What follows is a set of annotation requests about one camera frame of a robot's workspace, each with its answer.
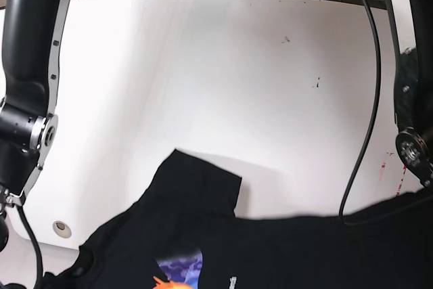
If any black t-shirt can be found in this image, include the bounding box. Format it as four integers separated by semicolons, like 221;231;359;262
42;151;432;288

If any red tape rectangle marking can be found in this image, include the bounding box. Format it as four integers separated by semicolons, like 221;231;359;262
378;152;406;197

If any left table cable grommet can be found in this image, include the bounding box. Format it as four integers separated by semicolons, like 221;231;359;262
53;221;72;239

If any black arm cable image-right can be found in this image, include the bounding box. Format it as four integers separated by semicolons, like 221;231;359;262
338;0;382;226

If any black arm cable image-left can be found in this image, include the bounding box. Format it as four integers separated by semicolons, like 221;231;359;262
17;206;43;289

